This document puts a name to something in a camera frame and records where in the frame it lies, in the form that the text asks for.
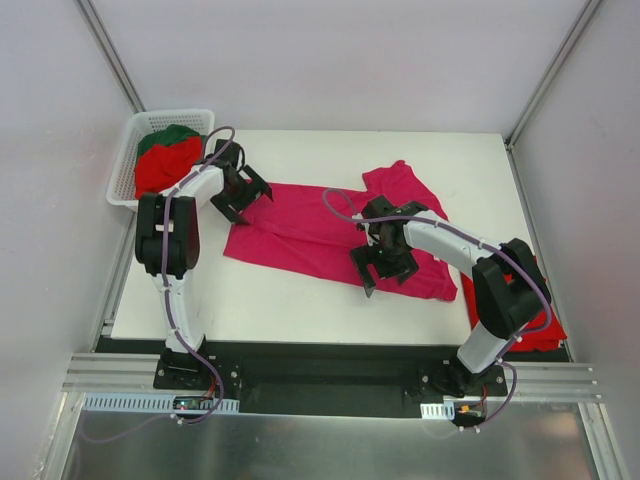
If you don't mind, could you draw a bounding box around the pink t shirt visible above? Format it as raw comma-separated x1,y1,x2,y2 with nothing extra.
224,160,447,286

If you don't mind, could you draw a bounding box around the white perforated plastic basket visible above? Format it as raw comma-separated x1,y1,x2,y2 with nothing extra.
106,109,215,211

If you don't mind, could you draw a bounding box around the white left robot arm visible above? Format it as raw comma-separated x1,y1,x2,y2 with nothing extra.
134,137,273,354

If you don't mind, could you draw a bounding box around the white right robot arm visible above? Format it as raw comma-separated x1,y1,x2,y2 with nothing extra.
347,196,553,395

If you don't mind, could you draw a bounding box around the red t shirt in basket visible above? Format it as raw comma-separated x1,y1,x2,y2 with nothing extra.
134,137,202,199

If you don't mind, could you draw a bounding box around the green t shirt in basket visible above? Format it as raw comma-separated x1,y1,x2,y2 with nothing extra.
137,124,203,157

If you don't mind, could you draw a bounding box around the folded red t shirt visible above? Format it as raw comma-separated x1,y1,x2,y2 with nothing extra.
459,251,564,360

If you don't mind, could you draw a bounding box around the left aluminium frame post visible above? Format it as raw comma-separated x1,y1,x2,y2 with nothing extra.
73,0,147,114

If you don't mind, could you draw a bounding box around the aluminium frame post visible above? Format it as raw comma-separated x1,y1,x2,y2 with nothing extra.
504,0,605,152
73,0,147,114

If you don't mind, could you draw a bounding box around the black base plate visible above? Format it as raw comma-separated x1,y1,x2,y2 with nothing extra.
100,338,521,418

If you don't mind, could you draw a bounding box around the right aluminium frame post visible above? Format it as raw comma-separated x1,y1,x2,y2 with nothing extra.
504,0,605,152

